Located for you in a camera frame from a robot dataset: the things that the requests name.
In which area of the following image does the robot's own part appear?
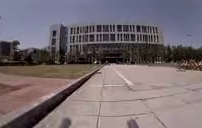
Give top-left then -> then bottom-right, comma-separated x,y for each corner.
126,118 -> 140,128
58,117 -> 72,128

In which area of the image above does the low grey building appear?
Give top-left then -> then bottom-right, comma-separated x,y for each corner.
0,40 -> 15,61

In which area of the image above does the reddish brick paving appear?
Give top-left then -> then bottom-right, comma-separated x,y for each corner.
0,71 -> 74,122

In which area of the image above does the dark kerb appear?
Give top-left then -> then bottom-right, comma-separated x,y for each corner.
0,64 -> 105,128

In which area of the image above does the large white curved building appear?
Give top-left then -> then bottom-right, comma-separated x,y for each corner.
48,22 -> 165,64

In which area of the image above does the row of trees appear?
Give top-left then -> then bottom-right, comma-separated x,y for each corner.
11,39 -> 202,65

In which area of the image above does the pale paved plaza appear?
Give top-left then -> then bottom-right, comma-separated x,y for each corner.
33,63 -> 202,128

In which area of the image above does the dry grass field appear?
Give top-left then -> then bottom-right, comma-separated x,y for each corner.
0,63 -> 104,80

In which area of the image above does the row of parked bicycles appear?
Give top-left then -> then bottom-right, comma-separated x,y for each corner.
174,58 -> 202,72

